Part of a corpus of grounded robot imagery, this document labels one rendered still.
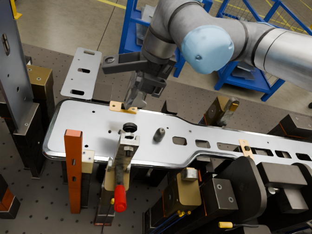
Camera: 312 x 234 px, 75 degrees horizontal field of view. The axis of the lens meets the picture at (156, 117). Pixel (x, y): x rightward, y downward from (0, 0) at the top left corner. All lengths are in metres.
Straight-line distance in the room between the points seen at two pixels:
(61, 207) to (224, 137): 0.65
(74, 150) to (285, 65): 0.40
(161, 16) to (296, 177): 0.46
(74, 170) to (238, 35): 0.43
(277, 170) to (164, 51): 0.37
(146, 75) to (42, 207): 0.60
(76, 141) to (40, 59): 1.02
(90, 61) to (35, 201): 0.55
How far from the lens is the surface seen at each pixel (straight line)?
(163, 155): 0.64
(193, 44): 0.34
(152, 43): 0.46
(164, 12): 0.42
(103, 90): 0.79
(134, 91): 0.52
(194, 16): 0.37
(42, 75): 0.71
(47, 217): 0.86
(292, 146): 1.01
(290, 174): 0.58
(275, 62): 0.40
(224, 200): 0.51
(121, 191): 0.42
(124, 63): 0.50
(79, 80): 0.79
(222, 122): 0.85
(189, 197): 0.53
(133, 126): 0.39
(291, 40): 0.40
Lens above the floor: 1.52
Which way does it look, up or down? 47 degrees down
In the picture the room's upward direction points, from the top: 24 degrees clockwise
